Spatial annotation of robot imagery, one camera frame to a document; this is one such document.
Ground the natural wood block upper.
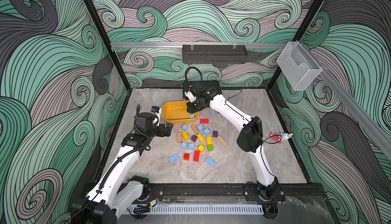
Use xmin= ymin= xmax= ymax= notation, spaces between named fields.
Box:
xmin=190 ymin=124 xmax=199 ymax=134

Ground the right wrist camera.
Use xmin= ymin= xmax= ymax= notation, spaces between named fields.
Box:
xmin=184 ymin=90 xmax=197 ymax=103

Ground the yellow long block right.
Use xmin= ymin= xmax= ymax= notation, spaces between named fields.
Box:
xmin=207 ymin=136 xmax=213 ymax=145

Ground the aluminium rail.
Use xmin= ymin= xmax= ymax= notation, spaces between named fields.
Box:
xmin=110 ymin=42 xmax=288 ymax=50
xmin=299 ymin=42 xmax=391 ymax=159

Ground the black wall shelf tray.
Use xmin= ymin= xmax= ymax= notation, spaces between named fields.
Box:
xmin=182 ymin=44 xmax=248 ymax=65

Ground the natural wood block left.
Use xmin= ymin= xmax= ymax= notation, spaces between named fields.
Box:
xmin=177 ymin=132 xmax=183 ymax=143

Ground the aluminium rail right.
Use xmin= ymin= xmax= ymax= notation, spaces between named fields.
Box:
xmin=299 ymin=42 xmax=391 ymax=159

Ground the purple cube centre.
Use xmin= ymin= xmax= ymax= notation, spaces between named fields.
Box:
xmin=191 ymin=135 xmax=198 ymax=142

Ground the aluminium rail back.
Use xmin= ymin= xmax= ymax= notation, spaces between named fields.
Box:
xmin=110 ymin=42 xmax=288 ymax=50

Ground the yellow cube lower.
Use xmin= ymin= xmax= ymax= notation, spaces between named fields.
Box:
xmin=198 ymin=145 xmax=205 ymax=153

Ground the pink and white toy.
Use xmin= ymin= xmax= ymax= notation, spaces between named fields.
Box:
xmin=269 ymin=132 xmax=293 ymax=144

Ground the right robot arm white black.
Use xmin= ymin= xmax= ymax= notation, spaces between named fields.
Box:
xmin=184 ymin=67 xmax=286 ymax=204

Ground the natural wood block right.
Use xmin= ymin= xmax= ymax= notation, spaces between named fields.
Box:
xmin=217 ymin=135 xmax=228 ymax=147

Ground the yellow block centre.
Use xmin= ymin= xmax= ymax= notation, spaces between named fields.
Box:
xmin=197 ymin=134 xmax=204 ymax=142

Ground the yellow long block left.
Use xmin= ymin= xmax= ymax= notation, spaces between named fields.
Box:
xmin=182 ymin=131 xmax=189 ymax=141

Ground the yellow long block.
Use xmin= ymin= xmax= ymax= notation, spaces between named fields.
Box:
xmin=207 ymin=136 xmax=213 ymax=145
xmin=182 ymin=131 xmax=189 ymax=141

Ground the black ribbed case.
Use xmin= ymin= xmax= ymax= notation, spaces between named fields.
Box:
xmin=181 ymin=81 xmax=221 ymax=100

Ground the red long block bottom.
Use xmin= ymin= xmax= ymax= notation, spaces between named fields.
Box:
xmin=193 ymin=150 xmax=200 ymax=162

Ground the clear acrylic wall holder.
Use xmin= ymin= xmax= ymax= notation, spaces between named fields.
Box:
xmin=277 ymin=41 xmax=322 ymax=91

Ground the yellow plastic bin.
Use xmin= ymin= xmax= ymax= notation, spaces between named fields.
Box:
xmin=163 ymin=100 xmax=199 ymax=124

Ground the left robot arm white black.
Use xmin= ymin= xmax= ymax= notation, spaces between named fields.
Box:
xmin=68 ymin=105 xmax=173 ymax=224

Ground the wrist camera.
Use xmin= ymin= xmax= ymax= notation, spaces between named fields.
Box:
xmin=184 ymin=90 xmax=197 ymax=103
xmin=151 ymin=106 xmax=162 ymax=123

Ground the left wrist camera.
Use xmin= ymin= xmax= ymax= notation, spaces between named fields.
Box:
xmin=151 ymin=106 xmax=162 ymax=123

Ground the red cube bottom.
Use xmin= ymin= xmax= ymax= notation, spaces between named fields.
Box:
xmin=184 ymin=153 xmax=190 ymax=161

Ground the natural wood block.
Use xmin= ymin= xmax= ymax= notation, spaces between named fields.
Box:
xmin=217 ymin=135 xmax=228 ymax=147
xmin=190 ymin=124 xmax=199 ymax=134
xmin=177 ymin=132 xmax=183 ymax=143

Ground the red flat block top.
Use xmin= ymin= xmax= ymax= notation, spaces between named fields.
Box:
xmin=200 ymin=119 xmax=209 ymax=124

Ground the white slotted cable duct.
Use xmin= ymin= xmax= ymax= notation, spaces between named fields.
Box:
xmin=143 ymin=204 xmax=264 ymax=215

